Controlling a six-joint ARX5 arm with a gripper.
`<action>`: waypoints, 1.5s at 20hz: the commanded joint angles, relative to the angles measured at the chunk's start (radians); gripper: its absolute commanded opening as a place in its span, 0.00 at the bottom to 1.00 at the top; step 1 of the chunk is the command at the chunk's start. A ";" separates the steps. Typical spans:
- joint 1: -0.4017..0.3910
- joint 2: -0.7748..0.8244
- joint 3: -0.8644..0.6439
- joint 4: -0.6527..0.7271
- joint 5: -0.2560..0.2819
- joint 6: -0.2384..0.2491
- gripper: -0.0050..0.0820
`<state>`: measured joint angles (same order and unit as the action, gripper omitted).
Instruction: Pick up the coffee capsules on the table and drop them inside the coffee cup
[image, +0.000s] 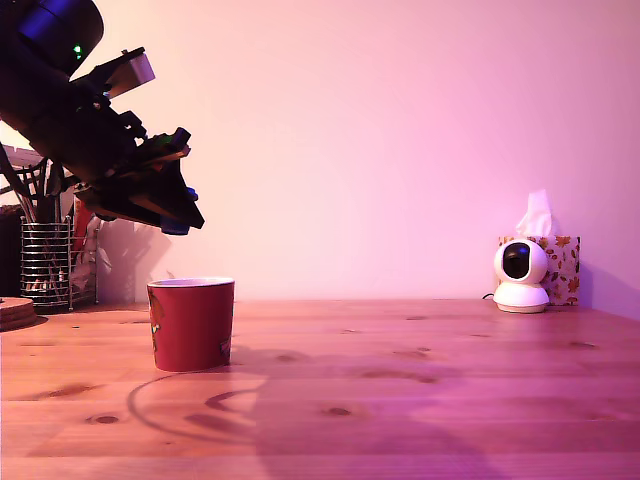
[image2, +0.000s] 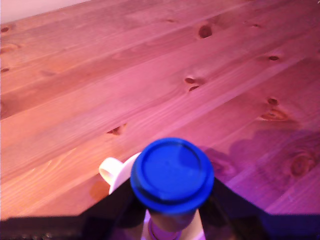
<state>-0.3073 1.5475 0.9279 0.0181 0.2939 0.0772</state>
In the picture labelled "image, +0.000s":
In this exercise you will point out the blue coffee capsule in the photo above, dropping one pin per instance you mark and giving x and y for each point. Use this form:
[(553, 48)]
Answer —
[(175, 229)]

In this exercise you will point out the red coffee mug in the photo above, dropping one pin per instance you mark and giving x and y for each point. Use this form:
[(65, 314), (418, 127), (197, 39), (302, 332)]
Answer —
[(192, 325)]

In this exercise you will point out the black spatula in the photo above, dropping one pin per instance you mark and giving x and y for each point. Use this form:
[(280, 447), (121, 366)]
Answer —
[(50, 210)]

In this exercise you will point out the dark basket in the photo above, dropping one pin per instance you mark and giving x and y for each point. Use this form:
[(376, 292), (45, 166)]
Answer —
[(10, 250)]

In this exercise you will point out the round cork trivet stack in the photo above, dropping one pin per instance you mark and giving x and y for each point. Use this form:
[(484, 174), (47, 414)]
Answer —
[(15, 312)]

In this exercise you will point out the white tissue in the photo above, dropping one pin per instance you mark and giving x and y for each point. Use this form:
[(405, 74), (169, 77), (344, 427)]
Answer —
[(537, 215)]

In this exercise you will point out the leaf print tissue box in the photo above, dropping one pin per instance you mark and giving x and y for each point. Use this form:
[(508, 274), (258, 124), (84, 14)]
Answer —
[(565, 270)]

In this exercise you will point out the small white round camera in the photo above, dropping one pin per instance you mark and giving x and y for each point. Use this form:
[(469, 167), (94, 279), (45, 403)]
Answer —
[(520, 295)]

